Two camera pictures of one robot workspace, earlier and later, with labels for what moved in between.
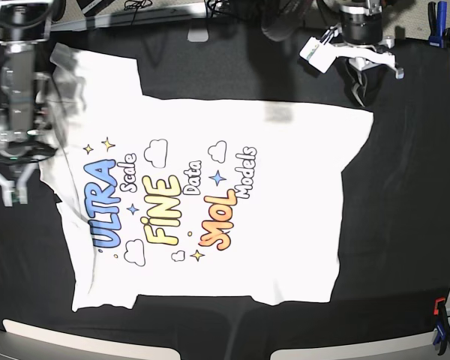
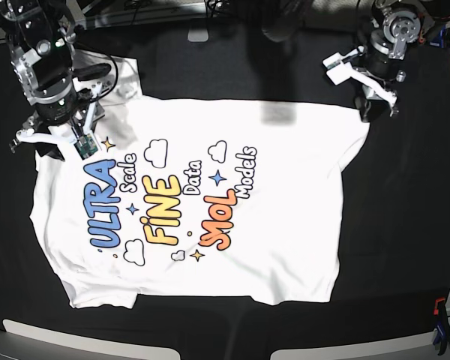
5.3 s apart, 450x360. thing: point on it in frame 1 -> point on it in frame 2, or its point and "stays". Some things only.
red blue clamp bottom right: [443, 328] stays
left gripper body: [17, 157] -> [61, 122]
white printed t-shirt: [195, 198] stays
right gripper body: [361, 77] -> [373, 108]
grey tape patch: [198, 34] stays
